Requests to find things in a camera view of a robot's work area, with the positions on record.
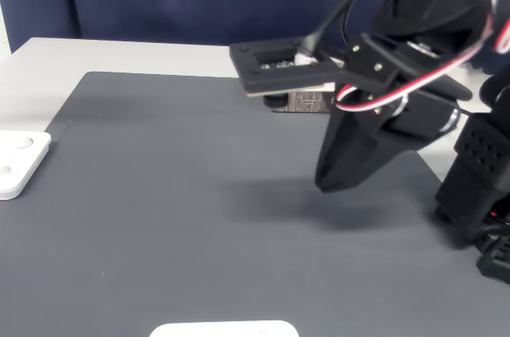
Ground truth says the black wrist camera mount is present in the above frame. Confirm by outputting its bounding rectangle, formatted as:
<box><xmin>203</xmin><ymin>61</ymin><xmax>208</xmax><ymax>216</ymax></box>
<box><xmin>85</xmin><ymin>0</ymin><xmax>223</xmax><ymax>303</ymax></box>
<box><xmin>229</xmin><ymin>37</ymin><xmax>348</xmax><ymax>109</ymax></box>

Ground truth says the black camera cable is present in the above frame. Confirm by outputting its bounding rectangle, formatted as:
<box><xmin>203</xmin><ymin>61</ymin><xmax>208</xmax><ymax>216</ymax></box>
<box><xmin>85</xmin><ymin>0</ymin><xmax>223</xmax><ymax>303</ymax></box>
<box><xmin>296</xmin><ymin>0</ymin><xmax>367</xmax><ymax>65</ymax></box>

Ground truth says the grey table mat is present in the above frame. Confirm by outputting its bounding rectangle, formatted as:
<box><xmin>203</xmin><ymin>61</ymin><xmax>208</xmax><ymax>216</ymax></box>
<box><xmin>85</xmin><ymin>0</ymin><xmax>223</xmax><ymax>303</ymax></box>
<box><xmin>0</xmin><ymin>70</ymin><xmax>510</xmax><ymax>337</ymax></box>

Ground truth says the printed cardboard box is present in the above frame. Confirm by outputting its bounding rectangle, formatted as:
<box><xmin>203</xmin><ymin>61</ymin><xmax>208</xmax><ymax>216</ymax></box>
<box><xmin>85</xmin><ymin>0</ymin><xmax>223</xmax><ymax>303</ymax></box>
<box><xmin>272</xmin><ymin>89</ymin><xmax>335</xmax><ymax>116</ymax></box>

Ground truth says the red white black servo cable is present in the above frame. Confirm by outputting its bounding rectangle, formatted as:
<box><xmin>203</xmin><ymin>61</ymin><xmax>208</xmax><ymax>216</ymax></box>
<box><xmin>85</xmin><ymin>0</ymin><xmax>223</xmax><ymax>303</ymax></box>
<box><xmin>473</xmin><ymin>0</ymin><xmax>510</xmax><ymax>55</ymax></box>
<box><xmin>334</xmin><ymin>14</ymin><xmax>499</xmax><ymax>113</ymax></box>

